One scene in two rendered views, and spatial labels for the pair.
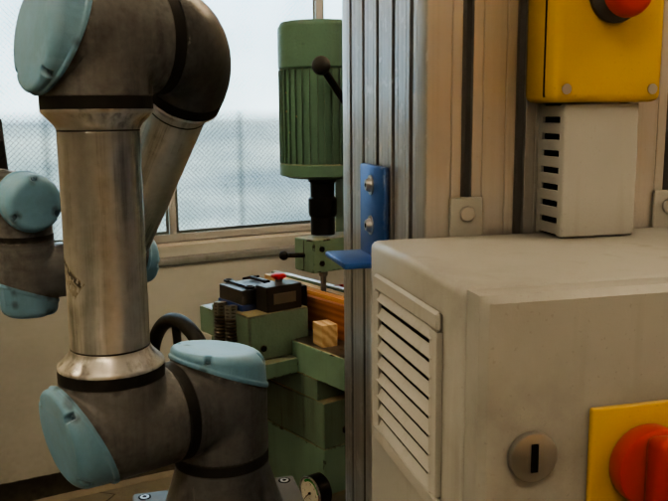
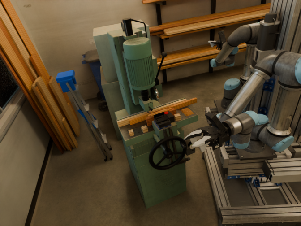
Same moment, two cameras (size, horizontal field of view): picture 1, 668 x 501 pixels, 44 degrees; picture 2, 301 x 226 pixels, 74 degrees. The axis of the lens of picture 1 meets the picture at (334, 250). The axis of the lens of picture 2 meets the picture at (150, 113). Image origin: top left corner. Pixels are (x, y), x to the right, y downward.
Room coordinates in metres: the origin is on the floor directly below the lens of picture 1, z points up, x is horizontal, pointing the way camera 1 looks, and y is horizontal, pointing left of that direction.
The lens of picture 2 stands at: (1.23, 1.23, 1.83)
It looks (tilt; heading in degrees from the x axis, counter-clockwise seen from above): 34 degrees down; 291
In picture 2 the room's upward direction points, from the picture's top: 9 degrees counter-clockwise
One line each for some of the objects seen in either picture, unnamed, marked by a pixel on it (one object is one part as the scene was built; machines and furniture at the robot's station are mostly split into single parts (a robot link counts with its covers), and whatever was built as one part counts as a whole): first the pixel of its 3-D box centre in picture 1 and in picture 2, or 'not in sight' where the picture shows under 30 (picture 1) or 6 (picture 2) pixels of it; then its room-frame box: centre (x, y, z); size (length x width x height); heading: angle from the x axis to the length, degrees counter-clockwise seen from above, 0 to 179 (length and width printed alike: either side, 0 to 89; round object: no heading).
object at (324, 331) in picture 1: (324, 333); (177, 117); (1.48, 0.02, 0.92); 0.04 x 0.03 x 0.04; 27
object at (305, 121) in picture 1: (321, 100); (139, 64); (1.71, 0.02, 1.35); 0.18 x 0.18 x 0.31
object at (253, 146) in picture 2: (223, 484); (253, 139); (0.96, 0.14, 0.87); 0.15 x 0.15 x 0.10
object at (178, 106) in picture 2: not in sight; (164, 110); (1.60, -0.06, 0.92); 0.60 x 0.02 x 0.04; 37
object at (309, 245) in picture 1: (331, 254); (146, 103); (1.72, 0.01, 1.03); 0.14 x 0.07 x 0.09; 127
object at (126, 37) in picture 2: not in sight; (129, 32); (1.79, -0.09, 1.54); 0.08 x 0.08 x 0.17; 37
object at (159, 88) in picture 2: not in sight; (156, 90); (1.70, -0.22, 1.02); 0.09 x 0.07 x 0.12; 37
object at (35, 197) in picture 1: (21, 202); (244, 121); (1.08, 0.41, 1.21); 0.11 x 0.08 x 0.09; 40
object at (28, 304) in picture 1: (39, 272); (239, 135); (1.09, 0.40, 1.12); 0.11 x 0.08 x 0.11; 130
